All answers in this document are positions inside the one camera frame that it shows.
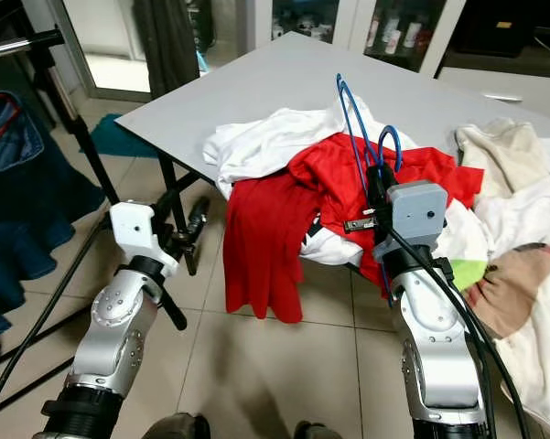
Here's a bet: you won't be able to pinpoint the blue denim jeans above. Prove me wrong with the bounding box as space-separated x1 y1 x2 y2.
0 91 103 341

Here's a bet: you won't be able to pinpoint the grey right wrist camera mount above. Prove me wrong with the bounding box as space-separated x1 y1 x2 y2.
373 180 449 266

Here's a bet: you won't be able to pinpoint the chrome and black clothes rack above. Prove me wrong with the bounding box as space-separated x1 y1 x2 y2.
0 27 190 431

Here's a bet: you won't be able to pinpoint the dark right robot foot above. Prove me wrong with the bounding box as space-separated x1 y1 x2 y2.
293 421 346 439

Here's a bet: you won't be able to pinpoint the white glass door cabinet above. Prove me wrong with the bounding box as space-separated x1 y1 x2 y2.
256 0 469 76

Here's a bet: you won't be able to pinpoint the wide white drawer front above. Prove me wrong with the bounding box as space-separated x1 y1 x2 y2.
439 66 550 117

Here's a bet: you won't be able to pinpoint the black desk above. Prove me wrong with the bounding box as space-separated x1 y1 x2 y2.
0 0 49 47

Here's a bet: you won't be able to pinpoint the red polo shirt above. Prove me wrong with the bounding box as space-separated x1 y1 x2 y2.
288 133 488 295

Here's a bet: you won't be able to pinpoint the cream crumpled garment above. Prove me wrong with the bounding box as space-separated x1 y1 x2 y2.
456 117 550 199

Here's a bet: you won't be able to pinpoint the black speaker box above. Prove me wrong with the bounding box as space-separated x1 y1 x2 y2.
453 0 550 58

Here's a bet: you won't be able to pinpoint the white table black legs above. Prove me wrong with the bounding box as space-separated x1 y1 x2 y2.
114 32 550 294

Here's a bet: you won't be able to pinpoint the grey curtain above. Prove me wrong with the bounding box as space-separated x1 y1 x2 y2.
133 0 204 102

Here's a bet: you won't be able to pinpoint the pink hanger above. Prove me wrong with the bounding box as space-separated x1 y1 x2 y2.
0 91 26 158

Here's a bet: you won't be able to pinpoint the beige pink printed garment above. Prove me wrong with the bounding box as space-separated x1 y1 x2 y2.
462 242 550 341

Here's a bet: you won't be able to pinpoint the white T-shirt red black print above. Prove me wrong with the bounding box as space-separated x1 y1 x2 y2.
203 96 369 268

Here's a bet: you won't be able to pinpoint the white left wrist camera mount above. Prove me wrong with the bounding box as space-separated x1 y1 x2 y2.
110 201 181 280

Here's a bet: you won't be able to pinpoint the teal floor mat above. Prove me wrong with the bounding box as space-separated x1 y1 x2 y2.
89 114 158 160

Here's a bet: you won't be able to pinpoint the dark left robot foot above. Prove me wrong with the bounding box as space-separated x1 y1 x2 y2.
145 412 213 439

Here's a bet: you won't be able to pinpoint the dark robot foot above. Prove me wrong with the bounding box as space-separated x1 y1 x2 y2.
293 421 346 439
145 412 213 439

